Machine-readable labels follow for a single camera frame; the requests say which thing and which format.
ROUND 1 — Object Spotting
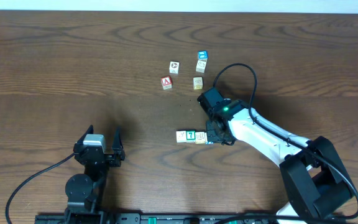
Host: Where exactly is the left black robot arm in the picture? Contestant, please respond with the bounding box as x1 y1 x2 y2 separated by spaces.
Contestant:
63 125 126 224

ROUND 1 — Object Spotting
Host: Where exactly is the plain block beside blue block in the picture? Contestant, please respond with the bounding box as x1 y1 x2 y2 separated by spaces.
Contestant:
196 60 207 73

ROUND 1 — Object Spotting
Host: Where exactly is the yellow sided picture block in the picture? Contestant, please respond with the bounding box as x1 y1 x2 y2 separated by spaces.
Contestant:
193 77 203 90

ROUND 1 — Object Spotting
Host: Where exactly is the green number 7 block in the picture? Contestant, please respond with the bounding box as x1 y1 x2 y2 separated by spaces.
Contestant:
186 130 196 142

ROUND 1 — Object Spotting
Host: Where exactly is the blue sided wooden block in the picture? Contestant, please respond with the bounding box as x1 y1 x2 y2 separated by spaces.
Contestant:
204 132 214 144

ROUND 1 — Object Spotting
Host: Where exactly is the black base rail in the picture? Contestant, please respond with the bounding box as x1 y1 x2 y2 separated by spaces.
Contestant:
34 212 347 224

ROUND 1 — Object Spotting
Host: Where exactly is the left black cable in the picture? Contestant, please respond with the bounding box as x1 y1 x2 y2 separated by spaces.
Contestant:
4 152 78 224

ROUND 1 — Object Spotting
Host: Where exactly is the blue top wooden block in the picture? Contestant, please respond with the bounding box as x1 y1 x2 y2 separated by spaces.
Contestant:
197 50 208 61

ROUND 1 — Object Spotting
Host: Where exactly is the red letter A block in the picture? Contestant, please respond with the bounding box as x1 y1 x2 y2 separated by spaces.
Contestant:
161 76 172 90

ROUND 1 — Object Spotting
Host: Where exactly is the plain front wooden block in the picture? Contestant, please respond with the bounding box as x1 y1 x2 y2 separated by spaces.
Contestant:
176 131 186 143

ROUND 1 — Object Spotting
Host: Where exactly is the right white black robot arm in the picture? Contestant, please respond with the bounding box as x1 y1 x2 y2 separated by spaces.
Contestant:
198 96 358 223

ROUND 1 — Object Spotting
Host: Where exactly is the soccer ball picture block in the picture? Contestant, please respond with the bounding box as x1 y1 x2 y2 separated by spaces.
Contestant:
169 62 180 74

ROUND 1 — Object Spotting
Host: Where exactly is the gift picture wooden block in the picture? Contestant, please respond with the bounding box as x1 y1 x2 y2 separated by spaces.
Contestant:
195 132 207 144

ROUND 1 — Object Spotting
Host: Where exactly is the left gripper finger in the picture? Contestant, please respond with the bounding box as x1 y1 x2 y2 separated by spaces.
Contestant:
111 127 124 154
76 124 94 145

